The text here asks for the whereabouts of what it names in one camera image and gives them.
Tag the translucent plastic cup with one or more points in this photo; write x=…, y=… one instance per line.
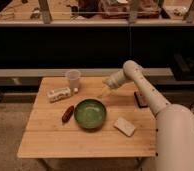
x=73, y=77

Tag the white sponge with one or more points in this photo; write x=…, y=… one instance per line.
x=124, y=126

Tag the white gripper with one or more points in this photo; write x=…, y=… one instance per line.
x=114, y=81

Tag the white rectangular packet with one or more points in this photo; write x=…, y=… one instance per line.
x=58, y=94

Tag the green ceramic bowl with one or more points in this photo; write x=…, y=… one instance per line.
x=90, y=114

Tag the brown sausage toy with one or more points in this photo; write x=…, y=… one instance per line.
x=67, y=115

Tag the grey metal shelf rail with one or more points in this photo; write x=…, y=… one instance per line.
x=32, y=77

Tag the wooden folding table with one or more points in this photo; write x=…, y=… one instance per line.
x=46, y=136

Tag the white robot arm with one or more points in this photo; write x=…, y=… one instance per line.
x=174, y=122

